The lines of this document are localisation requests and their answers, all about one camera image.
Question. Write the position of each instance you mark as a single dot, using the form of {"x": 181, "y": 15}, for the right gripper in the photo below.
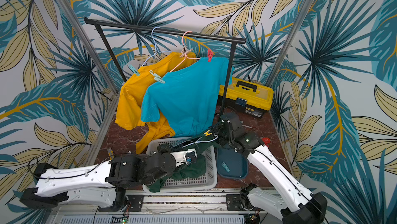
{"x": 214, "y": 132}

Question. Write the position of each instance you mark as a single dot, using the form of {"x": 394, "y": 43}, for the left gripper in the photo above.
{"x": 163, "y": 148}

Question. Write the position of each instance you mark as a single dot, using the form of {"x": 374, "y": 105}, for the yellow clothespin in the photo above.
{"x": 209, "y": 134}

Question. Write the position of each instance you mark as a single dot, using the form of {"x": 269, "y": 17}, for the white blue wire hanger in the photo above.
{"x": 199, "y": 142}

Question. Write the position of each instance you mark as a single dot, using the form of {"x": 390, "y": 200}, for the turquoise clothespin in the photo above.
{"x": 224, "y": 165}

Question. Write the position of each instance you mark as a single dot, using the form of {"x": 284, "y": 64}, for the dark green t-shirt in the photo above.
{"x": 152, "y": 149}

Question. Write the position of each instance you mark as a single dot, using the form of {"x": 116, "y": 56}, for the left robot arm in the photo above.
{"x": 103, "y": 184}

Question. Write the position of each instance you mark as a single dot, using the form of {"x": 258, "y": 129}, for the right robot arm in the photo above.
{"x": 295, "y": 204}

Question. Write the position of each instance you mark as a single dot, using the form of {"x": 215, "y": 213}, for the dark teal tray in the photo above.
{"x": 237, "y": 164}

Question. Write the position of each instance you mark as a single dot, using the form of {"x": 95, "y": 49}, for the red pipe wrench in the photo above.
{"x": 266, "y": 140}

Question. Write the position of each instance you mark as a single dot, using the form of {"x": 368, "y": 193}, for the yellow black toolbox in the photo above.
{"x": 246, "y": 97}

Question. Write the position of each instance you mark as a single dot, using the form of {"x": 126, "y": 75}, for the teal blue t-shirt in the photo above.
{"x": 187, "y": 98}

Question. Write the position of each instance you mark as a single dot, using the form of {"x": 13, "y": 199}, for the white plastic basket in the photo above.
{"x": 201, "y": 175}

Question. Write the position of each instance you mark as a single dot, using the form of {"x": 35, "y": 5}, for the yellow utility knife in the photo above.
{"x": 110, "y": 153}

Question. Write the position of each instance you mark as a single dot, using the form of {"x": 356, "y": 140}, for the yellow t-shirt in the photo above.
{"x": 129, "y": 110}

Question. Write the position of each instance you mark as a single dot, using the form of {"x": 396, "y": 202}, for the pale green clothespin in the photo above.
{"x": 157, "y": 77}

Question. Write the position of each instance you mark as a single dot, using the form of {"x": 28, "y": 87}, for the red clothespin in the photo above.
{"x": 210, "y": 55}

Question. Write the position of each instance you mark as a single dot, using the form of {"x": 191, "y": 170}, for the mint clothespin far left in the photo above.
{"x": 133, "y": 70}

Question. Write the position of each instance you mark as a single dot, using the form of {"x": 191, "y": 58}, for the beige clothespin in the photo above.
{"x": 185, "y": 52}

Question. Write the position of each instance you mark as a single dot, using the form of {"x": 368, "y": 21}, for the black clothes rack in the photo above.
{"x": 233, "y": 41}

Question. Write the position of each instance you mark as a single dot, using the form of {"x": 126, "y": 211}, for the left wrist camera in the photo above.
{"x": 185, "y": 157}

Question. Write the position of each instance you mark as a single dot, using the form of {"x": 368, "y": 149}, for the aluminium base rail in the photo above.
{"x": 213, "y": 206}

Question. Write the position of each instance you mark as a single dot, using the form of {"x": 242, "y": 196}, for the pink wire hanger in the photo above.
{"x": 184, "y": 58}

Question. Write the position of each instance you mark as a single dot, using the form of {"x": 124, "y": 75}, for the light blue wire hanger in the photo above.
{"x": 157, "y": 51}

